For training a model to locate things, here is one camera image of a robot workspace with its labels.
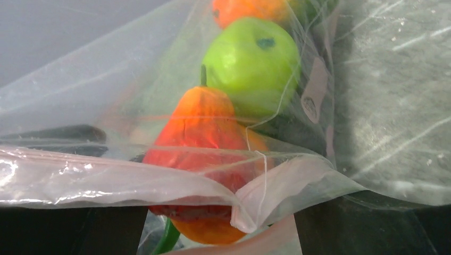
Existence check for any orange toy fruit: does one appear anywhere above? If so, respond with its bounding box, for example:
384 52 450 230
212 0 306 29

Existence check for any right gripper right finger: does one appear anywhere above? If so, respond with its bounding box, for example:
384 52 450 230
294 191 450 255

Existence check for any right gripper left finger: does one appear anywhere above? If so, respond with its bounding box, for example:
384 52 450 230
1 207 148 254

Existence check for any green toy apple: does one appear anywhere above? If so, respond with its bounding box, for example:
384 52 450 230
201 17 301 121

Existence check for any white green toy leek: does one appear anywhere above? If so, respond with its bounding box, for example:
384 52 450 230
151 218 180 255

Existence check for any clear zip top bag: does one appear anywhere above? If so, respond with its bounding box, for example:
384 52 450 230
1 1 450 254

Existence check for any yellow green toy mango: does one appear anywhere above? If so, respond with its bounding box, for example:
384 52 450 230
171 218 247 245

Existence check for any red toy pepper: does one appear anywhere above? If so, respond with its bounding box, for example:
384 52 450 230
143 65 270 223

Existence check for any purple toy eggplant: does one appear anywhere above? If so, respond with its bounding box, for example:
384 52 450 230
1 124 108 157

